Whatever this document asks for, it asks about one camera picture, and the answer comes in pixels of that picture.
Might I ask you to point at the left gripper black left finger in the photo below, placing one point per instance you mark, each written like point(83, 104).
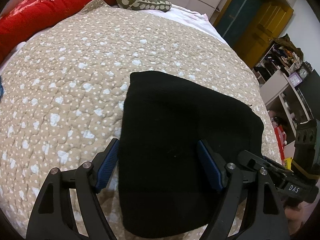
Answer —
point(67, 206)

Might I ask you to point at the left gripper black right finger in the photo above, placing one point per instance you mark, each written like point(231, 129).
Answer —
point(264, 215)

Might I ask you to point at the black pants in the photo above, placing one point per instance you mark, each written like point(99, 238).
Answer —
point(167, 186)

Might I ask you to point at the person right hand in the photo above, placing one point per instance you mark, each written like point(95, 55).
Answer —
point(298, 215)

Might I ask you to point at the yellow box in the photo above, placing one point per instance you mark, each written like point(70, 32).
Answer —
point(288, 162)

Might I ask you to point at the red printed bag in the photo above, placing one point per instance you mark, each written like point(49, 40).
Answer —
point(281, 140)

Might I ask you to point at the purple alarm clock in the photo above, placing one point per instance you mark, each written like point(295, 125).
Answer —
point(295, 79)

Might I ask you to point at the cluttered white shelf unit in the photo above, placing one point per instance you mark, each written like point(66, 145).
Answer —
point(286, 105)

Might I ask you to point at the beige dotted quilt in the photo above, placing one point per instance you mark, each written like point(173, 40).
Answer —
point(64, 91)

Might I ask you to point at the green and yellow door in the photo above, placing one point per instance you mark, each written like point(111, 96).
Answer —
point(250, 26)

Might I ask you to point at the red embroidered blanket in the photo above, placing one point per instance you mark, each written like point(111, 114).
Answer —
point(31, 16)

